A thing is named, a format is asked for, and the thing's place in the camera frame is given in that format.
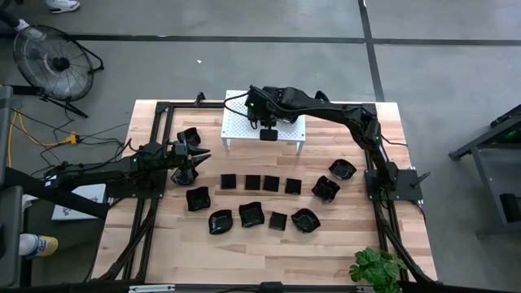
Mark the black diagonal strut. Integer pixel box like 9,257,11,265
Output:
0,166,111,221

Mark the white perforated metal shelf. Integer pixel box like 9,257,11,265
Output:
220,90,307,155

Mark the black wavy square mini plate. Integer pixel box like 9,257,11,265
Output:
186,186,212,212
177,126,203,148
311,175,341,203
238,201,265,228

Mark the person's leg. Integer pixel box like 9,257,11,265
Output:
0,11,20,30

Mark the green potted plant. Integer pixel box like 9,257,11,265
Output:
348,247,408,293

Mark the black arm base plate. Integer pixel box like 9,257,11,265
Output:
107,168,168,200
364,168,424,202

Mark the black aluminium table frame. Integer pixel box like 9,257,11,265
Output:
92,100,439,284

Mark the black front rail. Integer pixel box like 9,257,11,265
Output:
0,280,521,293

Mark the white yellow spray bottle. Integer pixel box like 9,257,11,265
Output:
18,233,59,260

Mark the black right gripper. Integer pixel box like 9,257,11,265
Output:
252,107,288,132

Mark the grey metal workbench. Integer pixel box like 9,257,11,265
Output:
449,103,521,238

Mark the white printed carton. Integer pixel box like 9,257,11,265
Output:
51,182,107,221

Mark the black box on workbench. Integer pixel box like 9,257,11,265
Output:
499,192,521,224

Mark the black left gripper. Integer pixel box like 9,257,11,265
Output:
166,139,212,171

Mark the person's white shoe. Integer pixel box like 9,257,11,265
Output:
11,19,46,42
44,0,81,15

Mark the black floor fan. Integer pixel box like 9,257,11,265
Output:
12,24,105,119

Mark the black floor cable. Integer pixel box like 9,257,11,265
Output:
77,121,131,142

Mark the yellow floor cable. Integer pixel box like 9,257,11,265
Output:
7,109,78,168

